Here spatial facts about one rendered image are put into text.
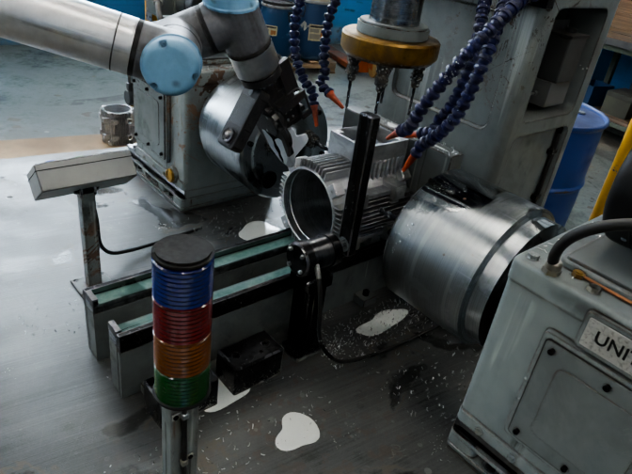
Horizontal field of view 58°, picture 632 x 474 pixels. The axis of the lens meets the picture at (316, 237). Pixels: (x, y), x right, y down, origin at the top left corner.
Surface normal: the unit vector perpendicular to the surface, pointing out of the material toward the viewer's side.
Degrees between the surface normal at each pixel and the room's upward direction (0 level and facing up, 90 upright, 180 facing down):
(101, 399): 0
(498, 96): 90
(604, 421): 90
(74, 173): 52
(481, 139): 90
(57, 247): 0
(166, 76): 89
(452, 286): 81
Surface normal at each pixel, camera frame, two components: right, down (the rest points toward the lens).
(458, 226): -0.43, -0.46
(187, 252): 0.12, -0.86
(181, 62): 0.16, 0.50
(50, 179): 0.58, -0.17
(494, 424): -0.76, 0.23
